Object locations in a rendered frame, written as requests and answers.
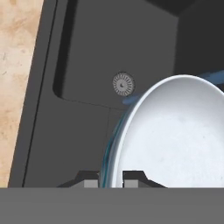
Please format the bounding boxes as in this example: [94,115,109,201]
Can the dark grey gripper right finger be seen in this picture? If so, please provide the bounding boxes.
[122,170,168,189]

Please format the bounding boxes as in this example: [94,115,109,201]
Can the dark grey sink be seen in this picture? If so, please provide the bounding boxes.
[7,0,224,189]

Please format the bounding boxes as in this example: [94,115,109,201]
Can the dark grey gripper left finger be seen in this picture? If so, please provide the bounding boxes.
[57,170,101,189]

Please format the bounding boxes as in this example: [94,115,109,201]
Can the grey round sink drain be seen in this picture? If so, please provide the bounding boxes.
[112,72,136,97]

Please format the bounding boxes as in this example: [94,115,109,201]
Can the white bowl with blue stripes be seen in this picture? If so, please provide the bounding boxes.
[101,74,224,189]

